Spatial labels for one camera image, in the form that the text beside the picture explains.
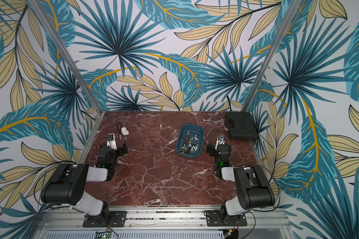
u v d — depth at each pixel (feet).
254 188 1.49
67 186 1.48
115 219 2.40
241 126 3.46
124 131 3.41
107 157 2.32
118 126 3.52
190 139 3.32
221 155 2.30
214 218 2.40
